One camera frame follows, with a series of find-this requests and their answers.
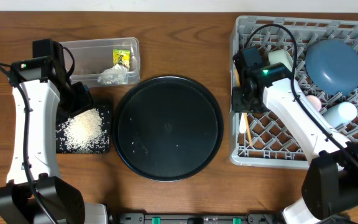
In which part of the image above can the wooden chopstick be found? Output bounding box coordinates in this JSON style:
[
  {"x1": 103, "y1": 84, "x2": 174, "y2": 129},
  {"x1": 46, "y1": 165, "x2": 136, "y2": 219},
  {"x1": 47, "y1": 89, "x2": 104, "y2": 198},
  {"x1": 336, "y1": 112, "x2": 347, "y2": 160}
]
[{"x1": 234, "y1": 70, "x2": 254, "y2": 147}]

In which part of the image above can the white rice pile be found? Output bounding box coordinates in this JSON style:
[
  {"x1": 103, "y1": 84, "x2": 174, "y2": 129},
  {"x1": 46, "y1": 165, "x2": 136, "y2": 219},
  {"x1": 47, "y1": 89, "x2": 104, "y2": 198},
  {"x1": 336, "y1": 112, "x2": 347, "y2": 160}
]
[{"x1": 56, "y1": 108, "x2": 111, "y2": 153}]

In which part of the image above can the mint green bowl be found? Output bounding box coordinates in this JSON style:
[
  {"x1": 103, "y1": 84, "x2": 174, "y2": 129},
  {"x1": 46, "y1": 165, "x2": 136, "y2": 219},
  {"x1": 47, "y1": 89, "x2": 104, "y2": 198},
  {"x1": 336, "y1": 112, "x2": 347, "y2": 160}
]
[{"x1": 268, "y1": 49, "x2": 293, "y2": 71}]

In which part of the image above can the yellow snack wrapper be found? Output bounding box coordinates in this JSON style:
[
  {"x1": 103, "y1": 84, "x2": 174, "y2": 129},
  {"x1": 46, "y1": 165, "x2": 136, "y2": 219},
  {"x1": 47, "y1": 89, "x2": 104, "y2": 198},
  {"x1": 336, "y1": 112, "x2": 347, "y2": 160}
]
[{"x1": 113, "y1": 49, "x2": 131, "y2": 68}]

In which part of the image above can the pink cup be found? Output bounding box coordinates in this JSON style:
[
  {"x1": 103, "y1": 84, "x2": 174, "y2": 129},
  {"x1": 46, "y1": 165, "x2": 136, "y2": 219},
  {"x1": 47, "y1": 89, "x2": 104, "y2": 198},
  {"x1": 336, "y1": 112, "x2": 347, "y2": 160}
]
[{"x1": 306, "y1": 95, "x2": 322, "y2": 111}]

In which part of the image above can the blue plate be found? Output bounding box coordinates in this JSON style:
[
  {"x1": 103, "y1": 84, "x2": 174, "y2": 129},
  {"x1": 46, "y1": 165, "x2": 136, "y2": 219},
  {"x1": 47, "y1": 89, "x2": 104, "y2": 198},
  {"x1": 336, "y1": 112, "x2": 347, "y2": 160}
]
[{"x1": 305, "y1": 39, "x2": 358, "y2": 95}]

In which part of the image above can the light blue cup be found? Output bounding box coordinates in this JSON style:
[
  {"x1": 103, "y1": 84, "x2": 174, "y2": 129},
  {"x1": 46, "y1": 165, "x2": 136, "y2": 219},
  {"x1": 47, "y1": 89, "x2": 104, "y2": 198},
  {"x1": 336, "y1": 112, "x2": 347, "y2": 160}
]
[{"x1": 323, "y1": 102, "x2": 357, "y2": 128}]

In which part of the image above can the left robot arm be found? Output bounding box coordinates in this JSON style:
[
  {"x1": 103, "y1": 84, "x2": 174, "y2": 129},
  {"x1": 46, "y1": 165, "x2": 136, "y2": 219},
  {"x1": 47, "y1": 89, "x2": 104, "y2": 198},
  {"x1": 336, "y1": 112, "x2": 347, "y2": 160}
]
[{"x1": 0, "y1": 56, "x2": 93, "y2": 223}]

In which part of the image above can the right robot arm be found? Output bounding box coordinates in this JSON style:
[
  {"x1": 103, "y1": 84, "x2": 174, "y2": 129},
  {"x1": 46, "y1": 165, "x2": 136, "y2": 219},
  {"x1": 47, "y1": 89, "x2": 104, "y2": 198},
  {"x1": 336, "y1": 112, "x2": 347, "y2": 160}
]
[{"x1": 231, "y1": 61, "x2": 358, "y2": 223}]

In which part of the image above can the grey dishwasher rack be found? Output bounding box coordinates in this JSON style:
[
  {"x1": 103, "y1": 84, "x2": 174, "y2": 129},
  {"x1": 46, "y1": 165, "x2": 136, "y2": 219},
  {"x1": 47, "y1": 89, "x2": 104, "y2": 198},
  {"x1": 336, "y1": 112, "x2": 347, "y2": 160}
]
[{"x1": 229, "y1": 16, "x2": 358, "y2": 169}]

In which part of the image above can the black rectangular tray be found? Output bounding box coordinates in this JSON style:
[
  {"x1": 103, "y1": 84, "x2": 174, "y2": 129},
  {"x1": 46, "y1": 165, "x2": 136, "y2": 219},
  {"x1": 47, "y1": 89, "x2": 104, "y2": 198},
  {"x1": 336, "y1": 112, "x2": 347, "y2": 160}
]
[{"x1": 55, "y1": 98, "x2": 114, "y2": 154}]

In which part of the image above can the clear plastic bin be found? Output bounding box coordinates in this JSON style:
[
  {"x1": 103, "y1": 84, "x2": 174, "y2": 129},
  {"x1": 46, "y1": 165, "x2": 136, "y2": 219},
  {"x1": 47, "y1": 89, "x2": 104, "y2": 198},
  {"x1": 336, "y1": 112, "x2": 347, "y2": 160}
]
[{"x1": 61, "y1": 37, "x2": 140, "y2": 88}]

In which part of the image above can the black round tray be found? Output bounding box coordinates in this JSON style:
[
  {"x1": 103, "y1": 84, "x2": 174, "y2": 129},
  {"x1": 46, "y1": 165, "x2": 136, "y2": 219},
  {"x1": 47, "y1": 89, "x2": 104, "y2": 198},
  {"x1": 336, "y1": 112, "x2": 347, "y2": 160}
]
[{"x1": 112, "y1": 76, "x2": 224, "y2": 182}]

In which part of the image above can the left black cable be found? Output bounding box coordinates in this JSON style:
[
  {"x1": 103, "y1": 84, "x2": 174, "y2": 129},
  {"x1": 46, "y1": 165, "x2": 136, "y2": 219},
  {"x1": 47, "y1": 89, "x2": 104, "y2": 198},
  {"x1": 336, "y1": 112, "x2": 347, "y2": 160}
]
[{"x1": 0, "y1": 53, "x2": 58, "y2": 224}]

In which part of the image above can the black cable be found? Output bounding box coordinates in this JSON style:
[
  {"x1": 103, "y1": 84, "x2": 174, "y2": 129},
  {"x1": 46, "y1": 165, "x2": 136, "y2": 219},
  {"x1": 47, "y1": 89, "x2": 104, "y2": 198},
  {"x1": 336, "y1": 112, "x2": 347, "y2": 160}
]
[
  {"x1": 0, "y1": 53, "x2": 58, "y2": 224},
  {"x1": 243, "y1": 24, "x2": 358, "y2": 198}
]

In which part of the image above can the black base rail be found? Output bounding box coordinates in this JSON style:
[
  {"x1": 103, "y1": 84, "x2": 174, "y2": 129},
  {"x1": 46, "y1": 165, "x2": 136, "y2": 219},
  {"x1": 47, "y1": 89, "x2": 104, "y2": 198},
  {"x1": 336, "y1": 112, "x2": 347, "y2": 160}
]
[{"x1": 116, "y1": 213, "x2": 283, "y2": 224}]

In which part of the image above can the right black cable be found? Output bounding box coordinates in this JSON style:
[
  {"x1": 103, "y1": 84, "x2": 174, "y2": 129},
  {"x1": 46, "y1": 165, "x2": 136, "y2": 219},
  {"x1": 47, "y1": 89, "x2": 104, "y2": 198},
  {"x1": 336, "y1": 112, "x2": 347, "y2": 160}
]
[{"x1": 243, "y1": 24, "x2": 358, "y2": 198}]

